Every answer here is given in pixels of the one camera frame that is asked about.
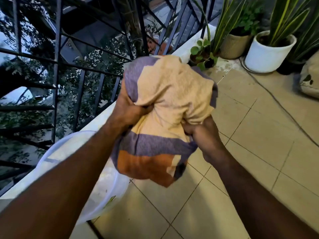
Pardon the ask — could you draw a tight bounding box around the person's left hand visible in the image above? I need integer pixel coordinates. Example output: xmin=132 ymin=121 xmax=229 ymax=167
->
xmin=110 ymin=77 xmax=154 ymax=130

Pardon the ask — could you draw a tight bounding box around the person's right hand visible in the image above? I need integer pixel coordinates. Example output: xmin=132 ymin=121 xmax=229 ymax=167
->
xmin=183 ymin=115 xmax=226 ymax=164

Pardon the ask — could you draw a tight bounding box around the purple orange cream towel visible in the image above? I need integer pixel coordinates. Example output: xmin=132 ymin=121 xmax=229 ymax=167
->
xmin=111 ymin=55 xmax=218 ymax=188

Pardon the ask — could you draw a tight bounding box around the person's left forearm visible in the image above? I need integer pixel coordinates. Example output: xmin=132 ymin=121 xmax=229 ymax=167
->
xmin=0 ymin=116 xmax=130 ymax=239

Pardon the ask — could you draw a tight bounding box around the person's right forearm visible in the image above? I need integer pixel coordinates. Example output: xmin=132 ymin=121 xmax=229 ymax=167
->
xmin=209 ymin=146 xmax=319 ymax=239

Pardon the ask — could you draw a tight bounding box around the small black plant pot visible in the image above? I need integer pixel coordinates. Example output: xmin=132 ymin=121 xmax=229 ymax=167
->
xmin=188 ymin=53 xmax=217 ymax=69

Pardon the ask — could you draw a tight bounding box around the small round-leaf plant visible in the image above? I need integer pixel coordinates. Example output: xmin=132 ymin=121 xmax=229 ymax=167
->
xmin=190 ymin=39 xmax=219 ymax=71

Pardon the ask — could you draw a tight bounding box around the white plastic basin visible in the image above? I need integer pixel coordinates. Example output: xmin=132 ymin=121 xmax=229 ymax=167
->
xmin=33 ymin=130 xmax=130 ymax=225

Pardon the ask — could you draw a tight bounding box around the black metal railing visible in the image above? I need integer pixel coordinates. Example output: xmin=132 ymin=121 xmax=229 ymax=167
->
xmin=0 ymin=0 xmax=222 ymax=197

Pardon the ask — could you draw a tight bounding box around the beige ribbed plant pot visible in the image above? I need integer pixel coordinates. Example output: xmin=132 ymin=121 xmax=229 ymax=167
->
xmin=219 ymin=33 xmax=253 ymax=60

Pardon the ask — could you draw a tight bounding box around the white round plant pot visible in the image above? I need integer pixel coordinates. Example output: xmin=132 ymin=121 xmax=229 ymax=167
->
xmin=244 ymin=30 xmax=297 ymax=73

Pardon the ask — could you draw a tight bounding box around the tall snake plant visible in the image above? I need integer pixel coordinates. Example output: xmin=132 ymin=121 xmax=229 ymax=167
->
xmin=192 ymin=0 xmax=250 ymax=56

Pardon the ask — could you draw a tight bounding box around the dark plant pot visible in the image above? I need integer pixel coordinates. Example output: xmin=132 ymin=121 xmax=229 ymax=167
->
xmin=276 ymin=58 xmax=306 ymax=75

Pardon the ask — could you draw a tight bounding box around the leafy green plant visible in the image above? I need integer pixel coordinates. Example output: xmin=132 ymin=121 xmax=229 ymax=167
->
xmin=234 ymin=0 xmax=265 ymax=36

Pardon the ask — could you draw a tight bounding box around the grey patterned cushion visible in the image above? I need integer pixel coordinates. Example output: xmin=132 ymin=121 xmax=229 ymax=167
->
xmin=299 ymin=51 xmax=319 ymax=98

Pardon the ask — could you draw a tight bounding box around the variegated snake plant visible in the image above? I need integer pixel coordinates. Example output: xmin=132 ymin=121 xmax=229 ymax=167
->
xmin=268 ymin=0 xmax=319 ymax=62

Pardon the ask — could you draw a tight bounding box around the black cable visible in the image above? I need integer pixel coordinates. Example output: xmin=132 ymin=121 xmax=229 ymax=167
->
xmin=240 ymin=57 xmax=319 ymax=148

